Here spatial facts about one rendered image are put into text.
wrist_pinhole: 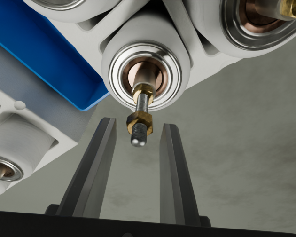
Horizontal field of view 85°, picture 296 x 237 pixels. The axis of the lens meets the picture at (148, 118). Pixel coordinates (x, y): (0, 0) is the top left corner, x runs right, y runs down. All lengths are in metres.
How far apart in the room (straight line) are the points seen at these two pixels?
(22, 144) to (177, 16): 0.32
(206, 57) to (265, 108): 0.38
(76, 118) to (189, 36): 0.29
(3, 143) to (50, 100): 0.11
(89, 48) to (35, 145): 0.21
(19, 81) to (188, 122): 0.45
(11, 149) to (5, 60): 0.17
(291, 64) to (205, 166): 0.45
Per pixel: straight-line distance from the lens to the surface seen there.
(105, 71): 0.18
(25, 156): 0.36
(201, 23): 0.19
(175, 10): 0.23
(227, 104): 0.54
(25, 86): 0.39
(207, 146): 0.64
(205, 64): 0.25
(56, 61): 0.43
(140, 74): 0.16
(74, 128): 0.39
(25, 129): 0.38
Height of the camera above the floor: 0.41
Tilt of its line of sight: 51 degrees down
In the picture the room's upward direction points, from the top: 177 degrees counter-clockwise
